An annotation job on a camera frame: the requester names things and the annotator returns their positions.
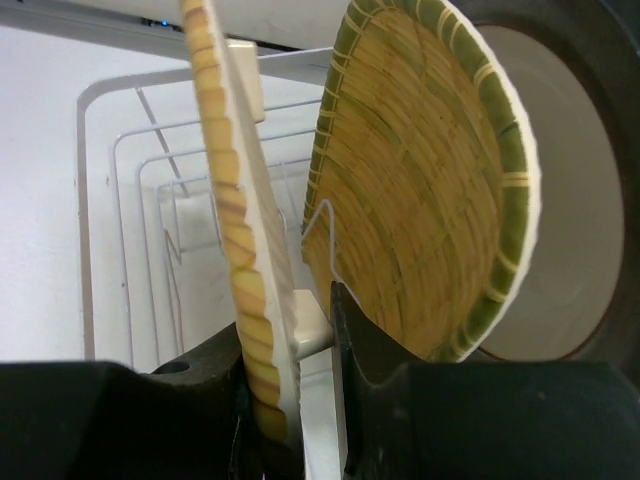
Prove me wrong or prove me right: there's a green rimmed woven bamboo tray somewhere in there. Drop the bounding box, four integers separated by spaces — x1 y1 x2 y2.
302 1 542 362

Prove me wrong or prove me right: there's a brown rimmed beige plate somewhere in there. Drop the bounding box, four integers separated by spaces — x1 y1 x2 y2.
460 1 639 379

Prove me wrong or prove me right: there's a white wire dish rack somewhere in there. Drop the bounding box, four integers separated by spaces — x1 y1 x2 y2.
74 44 351 480

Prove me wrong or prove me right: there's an orange woven bamboo tray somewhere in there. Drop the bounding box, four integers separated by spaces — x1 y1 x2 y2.
180 0 332 447

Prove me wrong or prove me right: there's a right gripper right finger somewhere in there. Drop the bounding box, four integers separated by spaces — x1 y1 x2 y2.
330 282 639 479

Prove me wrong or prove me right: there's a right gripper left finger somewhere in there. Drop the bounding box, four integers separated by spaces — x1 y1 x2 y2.
0 322 266 480

